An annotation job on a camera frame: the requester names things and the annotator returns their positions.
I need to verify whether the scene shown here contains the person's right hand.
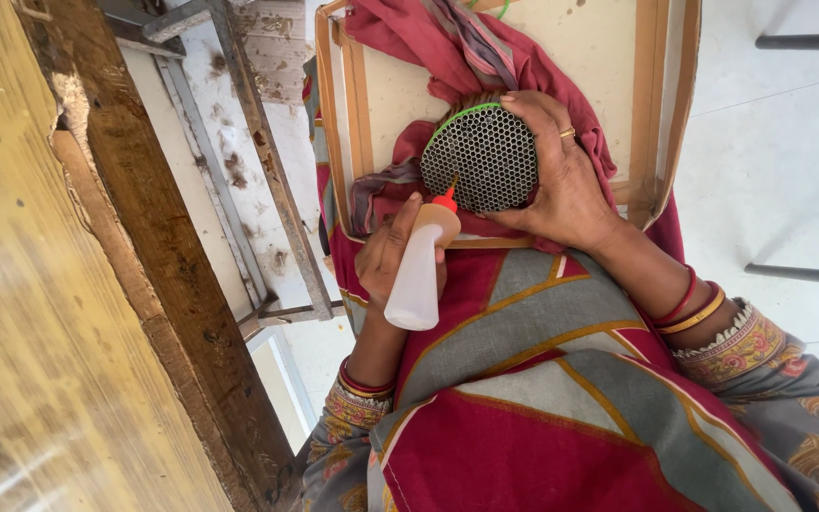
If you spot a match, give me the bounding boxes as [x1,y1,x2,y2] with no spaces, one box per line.
[482,90,625,251]

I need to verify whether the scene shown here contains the person's left hand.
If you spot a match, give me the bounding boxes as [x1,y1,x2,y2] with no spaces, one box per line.
[355,192,448,315]

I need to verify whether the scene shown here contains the white squeeze bottle red nozzle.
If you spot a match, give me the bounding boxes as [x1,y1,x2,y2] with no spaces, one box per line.
[383,178,462,332]

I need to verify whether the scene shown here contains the round bundle of thin tubes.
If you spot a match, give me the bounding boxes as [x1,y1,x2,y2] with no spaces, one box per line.
[419,91,539,213]

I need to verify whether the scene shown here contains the wooden framed tray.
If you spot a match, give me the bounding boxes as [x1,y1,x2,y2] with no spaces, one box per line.
[313,0,702,250]

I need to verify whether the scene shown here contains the red bangles on left wrist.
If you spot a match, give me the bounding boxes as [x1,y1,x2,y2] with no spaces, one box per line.
[337,355,398,401]

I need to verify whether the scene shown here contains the green rubber band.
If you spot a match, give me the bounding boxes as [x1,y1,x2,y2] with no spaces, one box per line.
[423,102,503,155]

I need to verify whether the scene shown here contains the red cloth with striped border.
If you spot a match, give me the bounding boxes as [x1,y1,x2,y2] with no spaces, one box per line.
[343,0,620,255]

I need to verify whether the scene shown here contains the gold and red bangle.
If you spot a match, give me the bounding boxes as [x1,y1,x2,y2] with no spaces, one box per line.
[657,280,728,337]

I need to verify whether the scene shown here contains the green loop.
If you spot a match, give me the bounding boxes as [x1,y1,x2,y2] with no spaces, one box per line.
[466,0,512,21]

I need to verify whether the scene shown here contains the red and grey patterned sari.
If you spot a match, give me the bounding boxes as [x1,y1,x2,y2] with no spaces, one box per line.
[294,57,819,512]

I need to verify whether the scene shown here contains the black metal bar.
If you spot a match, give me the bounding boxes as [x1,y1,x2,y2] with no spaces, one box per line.
[755,33,819,51]
[744,262,819,289]

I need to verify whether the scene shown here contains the worn wooden table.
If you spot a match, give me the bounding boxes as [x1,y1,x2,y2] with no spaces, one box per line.
[0,0,305,512]

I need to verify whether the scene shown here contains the rusty metal frame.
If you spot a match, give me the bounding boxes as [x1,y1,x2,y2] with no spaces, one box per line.
[95,0,348,329]

